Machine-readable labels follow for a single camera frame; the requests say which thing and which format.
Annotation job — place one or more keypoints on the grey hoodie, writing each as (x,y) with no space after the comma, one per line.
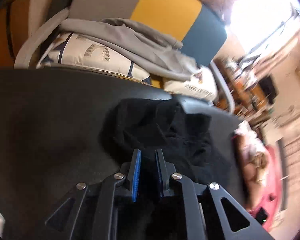
(152,50)

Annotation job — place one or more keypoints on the grey yellow blue armchair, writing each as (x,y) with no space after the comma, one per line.
(188,21)

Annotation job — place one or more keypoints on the dark navy knit sweater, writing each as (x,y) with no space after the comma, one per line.
(185,139)

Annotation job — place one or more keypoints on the beige knit sweater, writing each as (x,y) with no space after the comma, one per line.
(254,162)

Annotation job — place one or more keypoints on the black television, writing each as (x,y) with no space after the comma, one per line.
(269,89)

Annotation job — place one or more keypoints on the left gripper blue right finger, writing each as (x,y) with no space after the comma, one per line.
(207,211)

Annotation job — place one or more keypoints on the white printed cushion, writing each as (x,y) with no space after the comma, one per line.
(71,49)

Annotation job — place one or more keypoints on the wooden desk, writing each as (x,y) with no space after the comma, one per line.
(250,102)

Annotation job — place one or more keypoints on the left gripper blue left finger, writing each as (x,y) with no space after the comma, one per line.
(91,211)

